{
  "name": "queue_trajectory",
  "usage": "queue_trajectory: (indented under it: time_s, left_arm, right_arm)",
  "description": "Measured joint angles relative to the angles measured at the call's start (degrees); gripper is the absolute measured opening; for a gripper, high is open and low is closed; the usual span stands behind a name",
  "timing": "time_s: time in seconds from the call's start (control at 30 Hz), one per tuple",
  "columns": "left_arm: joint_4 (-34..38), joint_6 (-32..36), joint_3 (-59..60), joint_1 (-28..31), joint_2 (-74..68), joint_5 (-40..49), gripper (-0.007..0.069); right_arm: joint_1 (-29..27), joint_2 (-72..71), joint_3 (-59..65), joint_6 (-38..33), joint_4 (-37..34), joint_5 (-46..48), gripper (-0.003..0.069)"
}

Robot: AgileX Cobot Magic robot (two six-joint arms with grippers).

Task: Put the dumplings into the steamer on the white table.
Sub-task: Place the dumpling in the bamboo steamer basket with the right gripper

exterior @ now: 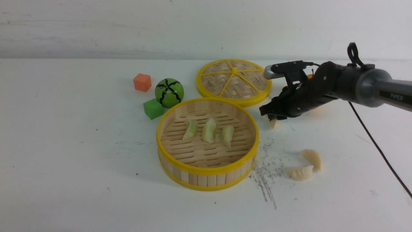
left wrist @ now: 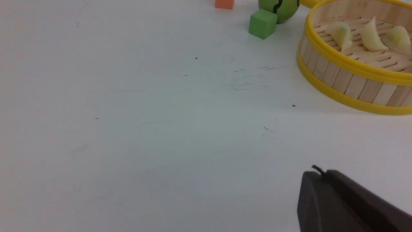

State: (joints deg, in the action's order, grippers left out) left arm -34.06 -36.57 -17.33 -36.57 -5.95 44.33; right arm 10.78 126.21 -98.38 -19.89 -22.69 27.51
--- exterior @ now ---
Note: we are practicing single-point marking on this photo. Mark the pale green dumpling left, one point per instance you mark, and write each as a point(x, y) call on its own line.
point(191, 129)

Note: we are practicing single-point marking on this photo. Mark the bamboo steamer tray yellow rims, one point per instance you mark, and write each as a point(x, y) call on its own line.
point(203, 166)

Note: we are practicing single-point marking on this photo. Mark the pale green dumpling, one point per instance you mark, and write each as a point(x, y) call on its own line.
point(191, 129)
point(227, 135)
point(209, 130)

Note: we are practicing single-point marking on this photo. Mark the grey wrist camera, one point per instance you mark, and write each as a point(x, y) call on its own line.
point(292, 71)

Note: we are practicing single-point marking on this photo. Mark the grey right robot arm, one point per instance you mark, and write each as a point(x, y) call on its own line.
point(364, 84)

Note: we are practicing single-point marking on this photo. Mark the pale green dumpling front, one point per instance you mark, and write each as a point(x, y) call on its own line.
point(227, 135)

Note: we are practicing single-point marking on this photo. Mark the pale green dumpling middle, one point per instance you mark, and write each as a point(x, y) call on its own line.
point(209, 130)

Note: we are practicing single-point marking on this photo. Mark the white pleated dumpling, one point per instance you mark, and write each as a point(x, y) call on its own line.
point(300, 173)

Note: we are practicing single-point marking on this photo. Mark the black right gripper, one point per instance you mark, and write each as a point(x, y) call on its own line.
point(301, 94)

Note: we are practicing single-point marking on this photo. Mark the orange foam cube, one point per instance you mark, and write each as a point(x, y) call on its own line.
point(142, 82)

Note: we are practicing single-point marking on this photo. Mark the woven bamboo steamer lid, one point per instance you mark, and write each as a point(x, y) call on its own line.
point(239, 81)

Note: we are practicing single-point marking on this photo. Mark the green toy watermelon ball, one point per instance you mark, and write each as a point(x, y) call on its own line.
point(169, 92)

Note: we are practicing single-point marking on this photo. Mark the orange toy pear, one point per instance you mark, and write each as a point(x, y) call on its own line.
point(310, 95)

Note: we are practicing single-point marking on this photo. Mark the green foam cube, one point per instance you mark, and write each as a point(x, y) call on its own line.
point(153, 109)

